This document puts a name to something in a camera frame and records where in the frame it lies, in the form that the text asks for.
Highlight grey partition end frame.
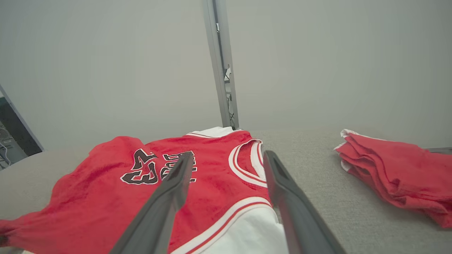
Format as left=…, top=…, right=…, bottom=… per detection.
left=0, top=84, right=45, bottom=153

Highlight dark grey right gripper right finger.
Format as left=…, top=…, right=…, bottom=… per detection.
left=263, top=151, right=346, bottom=254

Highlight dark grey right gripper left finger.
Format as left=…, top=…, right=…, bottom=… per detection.
left=109, top=152, right=195, bottom=254

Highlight black computer tower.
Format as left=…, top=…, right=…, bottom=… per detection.
left=0, top=106, right=42, bottom=158

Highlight red shorts white hem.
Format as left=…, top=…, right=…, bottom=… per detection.
left=334, top=129, right=452, bottom=229

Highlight red basketball jersey black number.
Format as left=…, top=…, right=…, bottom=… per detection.
left=0, top=126, right=288, bottom=254

